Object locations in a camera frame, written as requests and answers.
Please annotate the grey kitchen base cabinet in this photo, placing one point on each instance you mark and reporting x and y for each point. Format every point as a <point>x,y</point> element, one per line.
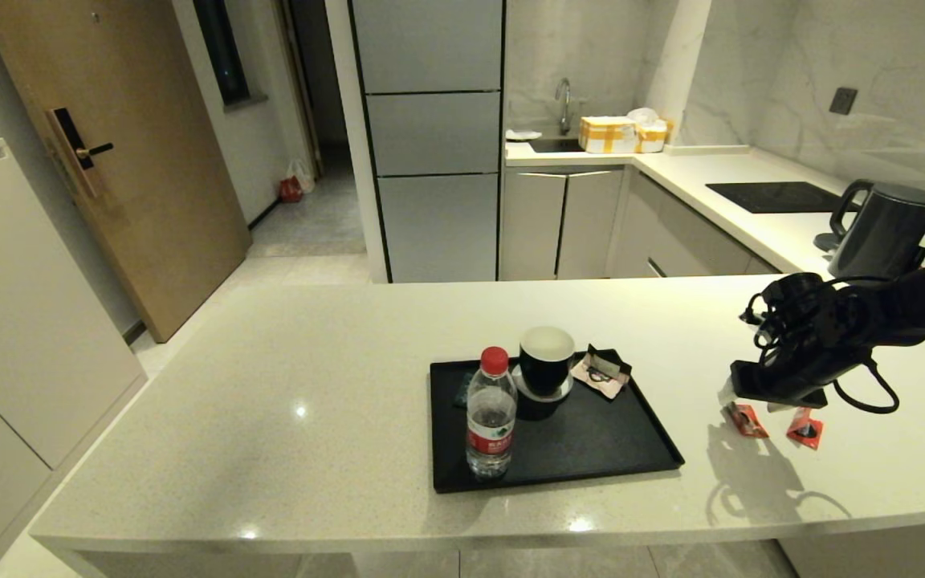
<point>559,225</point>

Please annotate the clear water bottle red cap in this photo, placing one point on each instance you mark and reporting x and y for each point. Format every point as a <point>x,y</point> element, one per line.
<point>491,423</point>

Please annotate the pink tea sachet black logo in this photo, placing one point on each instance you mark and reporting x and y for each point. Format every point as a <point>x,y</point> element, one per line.
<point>601,379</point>

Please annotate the white box with yellow tape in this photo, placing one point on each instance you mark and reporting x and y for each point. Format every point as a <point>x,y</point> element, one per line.
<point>607,136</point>

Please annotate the red bag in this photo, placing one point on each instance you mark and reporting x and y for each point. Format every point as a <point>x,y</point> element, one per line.
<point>290,191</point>

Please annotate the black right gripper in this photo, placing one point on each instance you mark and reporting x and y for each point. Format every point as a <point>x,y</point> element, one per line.
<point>780,384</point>

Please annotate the white storage cabinet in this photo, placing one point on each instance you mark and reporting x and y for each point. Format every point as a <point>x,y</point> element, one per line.
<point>21,321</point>

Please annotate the red sachet with black circle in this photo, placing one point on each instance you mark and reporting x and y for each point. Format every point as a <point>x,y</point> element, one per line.
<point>804,432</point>

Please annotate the dark window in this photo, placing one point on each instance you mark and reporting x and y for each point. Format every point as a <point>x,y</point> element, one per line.
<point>222,48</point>

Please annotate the brown wooden door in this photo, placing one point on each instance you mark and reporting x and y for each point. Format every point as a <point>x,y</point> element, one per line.
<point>133,160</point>

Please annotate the dark wall socket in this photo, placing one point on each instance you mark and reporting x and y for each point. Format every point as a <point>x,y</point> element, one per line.
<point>842,102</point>

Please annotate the tall grey refrigerator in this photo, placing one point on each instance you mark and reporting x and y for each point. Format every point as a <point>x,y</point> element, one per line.
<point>434,136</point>

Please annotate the chrome sink faucet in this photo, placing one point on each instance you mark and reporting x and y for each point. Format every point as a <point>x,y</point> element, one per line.
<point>564,103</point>

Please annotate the white cloth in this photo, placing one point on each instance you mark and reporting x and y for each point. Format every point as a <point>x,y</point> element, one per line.
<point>522,135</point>

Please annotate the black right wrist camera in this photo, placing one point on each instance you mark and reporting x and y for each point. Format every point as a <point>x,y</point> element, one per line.
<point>784,301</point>

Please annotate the round white coaster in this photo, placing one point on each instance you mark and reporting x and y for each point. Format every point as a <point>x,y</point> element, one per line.
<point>517,384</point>

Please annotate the dark kitchen sink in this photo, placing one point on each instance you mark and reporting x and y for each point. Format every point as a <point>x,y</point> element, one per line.
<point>555,146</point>

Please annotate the crumpled white plastic bag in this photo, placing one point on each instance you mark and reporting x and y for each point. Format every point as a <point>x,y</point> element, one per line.
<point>643,116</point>

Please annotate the black induction cooktop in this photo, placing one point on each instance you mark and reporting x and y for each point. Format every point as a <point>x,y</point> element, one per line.
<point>780,198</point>

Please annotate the red sachet dark end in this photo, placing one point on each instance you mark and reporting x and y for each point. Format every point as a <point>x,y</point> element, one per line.
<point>749,421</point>

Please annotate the black mug white inside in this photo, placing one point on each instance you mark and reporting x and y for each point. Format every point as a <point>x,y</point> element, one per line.
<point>544,374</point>

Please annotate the black electric kettle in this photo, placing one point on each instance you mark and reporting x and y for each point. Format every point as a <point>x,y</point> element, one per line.
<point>892,229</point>

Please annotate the small yellow taped box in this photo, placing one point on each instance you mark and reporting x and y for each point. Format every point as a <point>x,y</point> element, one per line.
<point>654,140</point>

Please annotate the black rectangular serving tray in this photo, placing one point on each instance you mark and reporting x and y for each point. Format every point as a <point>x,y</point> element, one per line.
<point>575,449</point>

